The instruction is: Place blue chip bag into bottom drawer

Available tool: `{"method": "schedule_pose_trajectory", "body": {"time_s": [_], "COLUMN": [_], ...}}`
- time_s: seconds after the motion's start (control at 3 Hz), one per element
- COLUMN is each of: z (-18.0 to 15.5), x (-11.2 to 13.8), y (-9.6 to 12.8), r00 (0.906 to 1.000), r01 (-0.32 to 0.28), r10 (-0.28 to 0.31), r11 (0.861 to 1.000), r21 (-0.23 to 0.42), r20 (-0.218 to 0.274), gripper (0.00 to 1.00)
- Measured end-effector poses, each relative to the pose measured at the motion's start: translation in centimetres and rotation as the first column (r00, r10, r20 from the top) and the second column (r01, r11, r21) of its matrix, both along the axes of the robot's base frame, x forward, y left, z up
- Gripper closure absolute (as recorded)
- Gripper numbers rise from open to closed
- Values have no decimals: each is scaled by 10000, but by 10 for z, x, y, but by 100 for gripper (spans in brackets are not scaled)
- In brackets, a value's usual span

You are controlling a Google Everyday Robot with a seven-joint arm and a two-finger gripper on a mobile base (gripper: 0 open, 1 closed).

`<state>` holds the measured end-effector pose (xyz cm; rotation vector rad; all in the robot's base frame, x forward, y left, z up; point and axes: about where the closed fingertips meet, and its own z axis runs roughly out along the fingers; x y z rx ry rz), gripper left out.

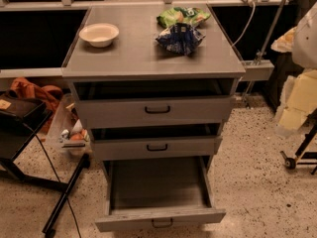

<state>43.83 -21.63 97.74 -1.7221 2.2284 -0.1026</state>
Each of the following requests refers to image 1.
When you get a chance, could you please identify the white power cable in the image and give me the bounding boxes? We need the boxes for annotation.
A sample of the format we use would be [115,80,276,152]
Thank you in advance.
[231,0,258,48]

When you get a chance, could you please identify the middle grey drawer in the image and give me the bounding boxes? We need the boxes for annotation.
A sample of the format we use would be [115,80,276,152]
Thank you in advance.
[92,136,222,161]

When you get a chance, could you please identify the white bowl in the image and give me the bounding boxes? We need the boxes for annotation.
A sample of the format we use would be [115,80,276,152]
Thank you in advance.
[79,23,119,48]

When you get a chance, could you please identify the blue chip bag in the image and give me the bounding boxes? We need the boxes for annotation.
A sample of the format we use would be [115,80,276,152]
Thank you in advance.
[156,23,205,56]

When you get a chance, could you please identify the grey drawer cabinet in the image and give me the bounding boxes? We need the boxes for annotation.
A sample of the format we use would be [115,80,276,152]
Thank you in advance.
[60,3,247,233]

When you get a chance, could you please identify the green chip bag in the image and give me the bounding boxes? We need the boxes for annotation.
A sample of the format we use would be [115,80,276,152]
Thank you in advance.
[157,7,211,28]

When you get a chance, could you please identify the black cable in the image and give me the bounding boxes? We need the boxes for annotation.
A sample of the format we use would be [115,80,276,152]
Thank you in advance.
[21,122,82,238]

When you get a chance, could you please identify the metal pole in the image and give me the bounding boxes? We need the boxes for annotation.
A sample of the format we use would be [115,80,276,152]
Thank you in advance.
[242,0,286,106]

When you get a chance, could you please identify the orange jacket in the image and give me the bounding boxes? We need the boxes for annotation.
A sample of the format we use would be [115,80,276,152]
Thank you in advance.
[10,77,63,133]

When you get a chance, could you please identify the black wheeled tripod base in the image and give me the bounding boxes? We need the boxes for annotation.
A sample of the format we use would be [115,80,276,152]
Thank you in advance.
[279,122,317,176]

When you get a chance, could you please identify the bottom grey drawer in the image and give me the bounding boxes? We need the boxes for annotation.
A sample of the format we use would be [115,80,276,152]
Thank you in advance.
[96,157,226,232]

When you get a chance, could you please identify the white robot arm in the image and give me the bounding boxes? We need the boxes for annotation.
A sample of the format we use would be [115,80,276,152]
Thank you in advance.
[271,3,317,137]

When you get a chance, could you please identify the clear plastic bin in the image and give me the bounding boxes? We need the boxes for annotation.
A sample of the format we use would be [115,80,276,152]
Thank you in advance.
[46,93,91,156]

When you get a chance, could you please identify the top grey drawer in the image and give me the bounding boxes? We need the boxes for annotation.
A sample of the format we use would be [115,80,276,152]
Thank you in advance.
[75,96,234,129]

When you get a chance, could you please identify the grey drawer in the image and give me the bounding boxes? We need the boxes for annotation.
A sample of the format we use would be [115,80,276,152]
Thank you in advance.
[92,136,222,161]
[96,157,226,232]
[75,96,234,129]

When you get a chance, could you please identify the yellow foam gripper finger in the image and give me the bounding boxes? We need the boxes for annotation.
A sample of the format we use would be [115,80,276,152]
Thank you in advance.
[275,69,317,137]

